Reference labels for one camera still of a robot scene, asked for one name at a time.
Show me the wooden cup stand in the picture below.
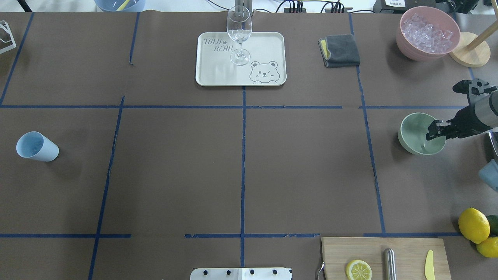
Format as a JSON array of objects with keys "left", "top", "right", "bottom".
[{"left": 449, "top": 21, "right": 498, "bottom": 68}]

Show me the pink bowl of ice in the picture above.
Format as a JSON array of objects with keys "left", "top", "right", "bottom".
[{"left": 396, "top": 6, "right": 460, "bottom": 61}]

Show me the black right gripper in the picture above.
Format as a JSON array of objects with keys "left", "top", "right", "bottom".
[{"left": 426, "top": 79, "right": 498, "bottom": 141}]

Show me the yellow lemon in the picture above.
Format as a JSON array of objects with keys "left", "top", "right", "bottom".
[
  {"left": 476, "top": 237, "right": 498, "bottom": 258},
  {"left": 458, "top": 207, "right": 490, "bottom": 244}
]

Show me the light blue plastic cup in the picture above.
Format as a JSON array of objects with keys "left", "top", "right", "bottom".
[{"left": 16, "top": 131, "right": 59, "bottom": 162}]

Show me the green ceramic bowl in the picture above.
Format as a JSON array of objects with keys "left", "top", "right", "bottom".
[{"left": 397, "top": 113, "right": 446, "bottom": 156}]

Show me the clear wine glass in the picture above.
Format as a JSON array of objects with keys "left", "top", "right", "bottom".
[{"left": 226, "top": 5, "right": 253, "bottom": 66}]

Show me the grey folded cloth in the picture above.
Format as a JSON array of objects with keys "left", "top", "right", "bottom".
[{"left": 318, "top": 34, "right": 361, "bottom": 68}]

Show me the wooden cutting board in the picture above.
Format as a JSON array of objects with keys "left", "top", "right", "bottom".
[{"left": 321, "top": 237, "right": 451, "bottom": 280}]

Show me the halved lemon slice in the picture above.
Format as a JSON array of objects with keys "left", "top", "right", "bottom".
[{"left": 345, "top": 259, "right": 372, "bottom": 280}]

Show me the white wire cup rack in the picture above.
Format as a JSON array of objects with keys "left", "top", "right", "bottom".
[{"left": 0, "top": 21, "right": 17, "bottom": 54}]

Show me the yellow plastic fork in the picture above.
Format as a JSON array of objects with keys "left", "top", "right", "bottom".
[{"left": 116, "top": 0, "right": 130, "bottom": 11}]

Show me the yellow plastic knife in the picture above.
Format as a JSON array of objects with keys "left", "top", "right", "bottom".
[{"left": 424, "top": 250, "right": 435, "bottom": 280}]

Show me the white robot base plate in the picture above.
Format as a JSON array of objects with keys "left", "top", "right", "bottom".
[{"left": 190, "top": 267, "right": 293, "bottom": 280}]

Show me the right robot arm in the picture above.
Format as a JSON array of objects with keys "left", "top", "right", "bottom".
[{"left": 426, "top": 78, "right": 498, "bottom": 140}]

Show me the cream bear tray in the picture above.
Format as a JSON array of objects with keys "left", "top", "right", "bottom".
[{"left": 195, "top": 32, "right": 287, "bottom": 87}]

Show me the blue bowl with fork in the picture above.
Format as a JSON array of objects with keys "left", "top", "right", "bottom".
[{"left": 94, "top": 0, "right": 146, "bottom": 12}]

